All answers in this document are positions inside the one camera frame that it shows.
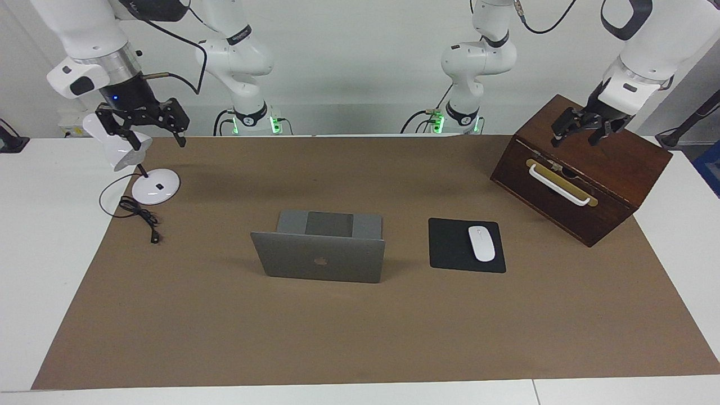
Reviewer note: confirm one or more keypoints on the white desk lamp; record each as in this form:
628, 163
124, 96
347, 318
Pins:
149, 194

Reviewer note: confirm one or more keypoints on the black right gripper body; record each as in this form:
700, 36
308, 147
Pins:
128, 95

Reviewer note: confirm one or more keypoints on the dark brown wooden box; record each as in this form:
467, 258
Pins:
619, 169

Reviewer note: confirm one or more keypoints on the black tripod leg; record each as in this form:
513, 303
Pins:
669, 139

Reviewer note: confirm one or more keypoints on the black stand foot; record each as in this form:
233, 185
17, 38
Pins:
11, 143

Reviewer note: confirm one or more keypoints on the silver laptop with apple logo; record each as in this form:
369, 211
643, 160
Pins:
292, 259

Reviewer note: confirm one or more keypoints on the blue object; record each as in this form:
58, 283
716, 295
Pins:
711, 169

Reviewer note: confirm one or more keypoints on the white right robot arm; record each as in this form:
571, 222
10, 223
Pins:
84, 28

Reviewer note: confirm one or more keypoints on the black mouse pad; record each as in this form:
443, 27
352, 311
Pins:
447, 247

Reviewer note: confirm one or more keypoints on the white computer mouse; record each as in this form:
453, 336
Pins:
481, 243

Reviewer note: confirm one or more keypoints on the white wall power outlet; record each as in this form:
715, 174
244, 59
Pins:
70, 121

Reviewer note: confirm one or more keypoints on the brown paper table mat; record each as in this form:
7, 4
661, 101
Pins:
360, 332

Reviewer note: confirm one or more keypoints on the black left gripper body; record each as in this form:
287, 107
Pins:
607, 107

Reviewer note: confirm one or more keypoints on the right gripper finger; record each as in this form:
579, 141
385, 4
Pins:
175, 115
112, 121

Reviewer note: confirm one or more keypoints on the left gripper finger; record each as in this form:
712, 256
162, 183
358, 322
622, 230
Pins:
567, 122
603, 132

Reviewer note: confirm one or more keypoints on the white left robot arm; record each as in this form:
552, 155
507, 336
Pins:
664, 39

